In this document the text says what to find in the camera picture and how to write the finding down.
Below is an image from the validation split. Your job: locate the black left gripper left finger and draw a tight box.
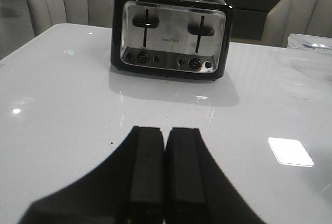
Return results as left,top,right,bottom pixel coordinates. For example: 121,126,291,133
20,127,164,223

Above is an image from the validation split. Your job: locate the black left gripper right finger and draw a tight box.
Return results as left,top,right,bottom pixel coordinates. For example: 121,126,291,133
165,128,263,223

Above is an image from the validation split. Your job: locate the black and chrome toaster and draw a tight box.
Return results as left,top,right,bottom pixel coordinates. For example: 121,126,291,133
110,0,234,80

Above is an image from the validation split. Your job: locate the clear plastic food container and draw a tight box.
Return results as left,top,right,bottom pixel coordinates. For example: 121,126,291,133
287,34,331,53

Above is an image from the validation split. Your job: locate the beige chair left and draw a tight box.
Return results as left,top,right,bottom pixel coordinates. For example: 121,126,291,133
27,0,114,36

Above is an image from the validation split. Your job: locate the beige chair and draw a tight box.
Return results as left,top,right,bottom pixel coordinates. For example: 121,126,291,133
27,0,114,36
261,0,331,47

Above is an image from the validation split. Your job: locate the beige chair right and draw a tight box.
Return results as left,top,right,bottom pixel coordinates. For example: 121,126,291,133
261,0,331,47

